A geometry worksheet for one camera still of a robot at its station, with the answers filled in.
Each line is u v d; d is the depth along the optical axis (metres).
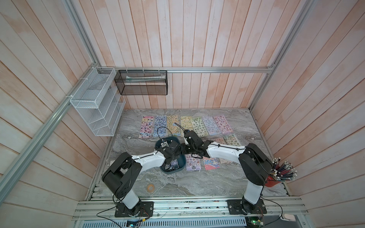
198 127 1.09
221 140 1.01
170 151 0.71
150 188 0.81
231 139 1.01
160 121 1.12
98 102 0.72
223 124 1.11
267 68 0.94
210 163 0.90
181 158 0.90
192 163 0.90
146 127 1.08
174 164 0.88
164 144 0.83
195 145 0.70
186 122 1.12
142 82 1.04
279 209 0.67
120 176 0.45
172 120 1.14
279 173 0.68
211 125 1.10
